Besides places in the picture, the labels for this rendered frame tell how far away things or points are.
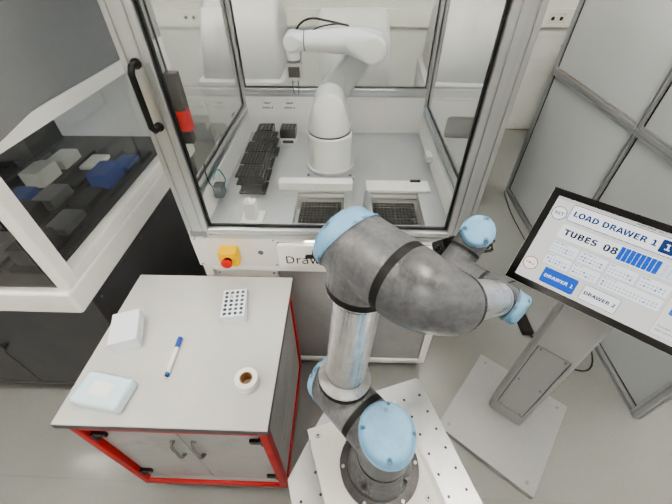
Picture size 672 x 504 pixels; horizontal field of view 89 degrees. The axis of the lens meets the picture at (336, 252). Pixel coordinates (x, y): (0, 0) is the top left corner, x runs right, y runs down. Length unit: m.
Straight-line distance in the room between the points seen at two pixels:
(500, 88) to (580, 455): 1.69
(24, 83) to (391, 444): 1.33
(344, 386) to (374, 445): 0.12
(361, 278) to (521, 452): 1.63
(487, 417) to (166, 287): 1.59
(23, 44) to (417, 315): 1.29
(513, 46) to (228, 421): 1.23
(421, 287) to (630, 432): 1.99
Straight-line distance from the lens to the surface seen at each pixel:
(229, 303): 1.31
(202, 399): 1.19
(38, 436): 2.37
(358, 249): 0.47
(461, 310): 0.47
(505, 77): 1.07
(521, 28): 1.04
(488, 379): 2.10
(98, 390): 1.28
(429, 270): 0.45
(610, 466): 2.22
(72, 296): 1.46
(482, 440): 1.96
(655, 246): 1.27
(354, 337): 0.62
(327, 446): 0.99
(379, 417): 0.77
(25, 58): 1.41
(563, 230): 1.25
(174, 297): 1.46
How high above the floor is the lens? 1.78
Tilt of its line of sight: 43 degrees down
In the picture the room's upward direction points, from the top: straight up
